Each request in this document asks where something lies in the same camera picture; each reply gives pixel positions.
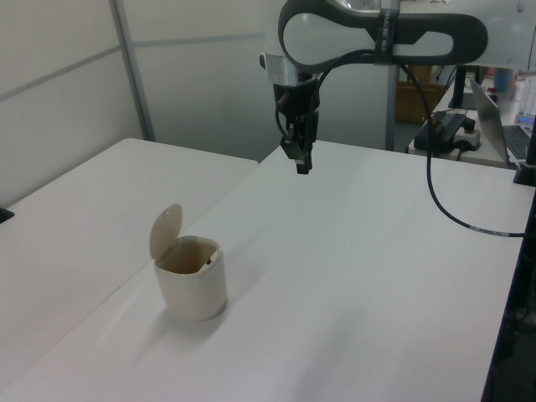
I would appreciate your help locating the silver laptop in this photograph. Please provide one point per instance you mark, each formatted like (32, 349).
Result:
(490, 117)

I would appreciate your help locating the grey partition post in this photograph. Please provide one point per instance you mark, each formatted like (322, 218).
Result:
(134, 71)

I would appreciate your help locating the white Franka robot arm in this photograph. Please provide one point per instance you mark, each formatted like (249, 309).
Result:
(305, 29)

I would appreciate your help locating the brown cardboard box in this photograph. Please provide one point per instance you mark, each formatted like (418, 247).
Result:
(414, 98)

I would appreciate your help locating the blue cup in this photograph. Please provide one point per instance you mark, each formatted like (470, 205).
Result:
(502, 79)

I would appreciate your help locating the small cream trash can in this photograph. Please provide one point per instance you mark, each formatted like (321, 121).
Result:
(197, 293)

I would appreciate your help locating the black monitor stand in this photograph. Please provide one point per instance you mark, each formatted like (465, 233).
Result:
(460, 90)

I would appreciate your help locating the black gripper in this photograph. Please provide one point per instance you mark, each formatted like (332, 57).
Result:
(299, 98)

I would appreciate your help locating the grey emergency stop box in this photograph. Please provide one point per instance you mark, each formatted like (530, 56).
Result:
(469, 136)

